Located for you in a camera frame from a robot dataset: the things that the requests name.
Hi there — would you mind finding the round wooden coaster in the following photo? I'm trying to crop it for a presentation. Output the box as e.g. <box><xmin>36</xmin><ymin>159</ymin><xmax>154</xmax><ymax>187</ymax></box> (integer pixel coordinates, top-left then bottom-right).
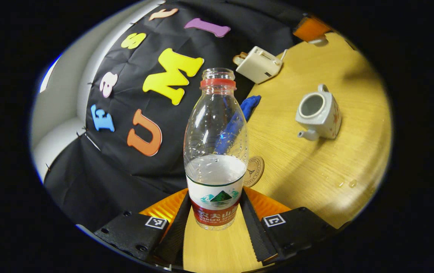
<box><xmin>243</xmin><ymin>156</ymin><xmax>265</xmax><ymax>188</ymax></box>

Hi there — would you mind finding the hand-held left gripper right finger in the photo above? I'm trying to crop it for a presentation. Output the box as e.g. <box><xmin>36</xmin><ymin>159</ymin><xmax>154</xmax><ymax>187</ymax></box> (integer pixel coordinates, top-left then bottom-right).
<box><xmin>239</xmin><ymin>186</ymin><xmax>339</xmax><ymax>266</ymax></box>

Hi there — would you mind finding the white toaster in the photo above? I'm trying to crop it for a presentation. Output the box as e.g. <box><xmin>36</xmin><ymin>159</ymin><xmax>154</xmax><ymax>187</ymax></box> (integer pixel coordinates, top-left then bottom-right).
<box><xmin>235</xmin><ymin>46</ymin><xmax>288</xmax><ymax>84</ymax></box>

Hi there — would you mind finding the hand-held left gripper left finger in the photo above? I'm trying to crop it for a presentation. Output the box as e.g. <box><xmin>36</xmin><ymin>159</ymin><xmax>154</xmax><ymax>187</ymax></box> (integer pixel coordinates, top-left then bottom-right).
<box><xmin>94</xmin><ymin>188</ymin><xmax>192</xmax><ymax>266</ymax></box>

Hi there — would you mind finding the blue towel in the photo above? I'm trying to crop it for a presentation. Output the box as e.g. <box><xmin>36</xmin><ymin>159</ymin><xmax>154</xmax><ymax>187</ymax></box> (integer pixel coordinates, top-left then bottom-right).
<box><xmin>214</xmin><ymin>95</ymin><xmax>262</xmax><ymax>155</ymax></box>

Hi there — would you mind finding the clear plastic water bottle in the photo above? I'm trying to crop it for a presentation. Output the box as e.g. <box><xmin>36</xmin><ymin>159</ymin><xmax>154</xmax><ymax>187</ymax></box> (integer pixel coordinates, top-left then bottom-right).
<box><xmin>183</xmin><ymin>68</ymin><xmax>249</xmax><ymax>231</ymax></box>

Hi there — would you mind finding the white ceramic teacup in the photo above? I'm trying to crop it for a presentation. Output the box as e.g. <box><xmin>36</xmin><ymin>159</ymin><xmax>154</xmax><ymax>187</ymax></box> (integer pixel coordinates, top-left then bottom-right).
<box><xmin>295</xmin><ymin>84</ymin><xmax>342</xmax><ymax>141</ymax></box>

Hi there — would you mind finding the black backdrop cloth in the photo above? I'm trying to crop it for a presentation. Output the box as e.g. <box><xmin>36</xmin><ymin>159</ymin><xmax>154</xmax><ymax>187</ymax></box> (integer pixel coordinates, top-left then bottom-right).
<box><xmin>44</xmin><ymin>0</ymin><xmax>305</xmax><ymax>232</ymax></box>

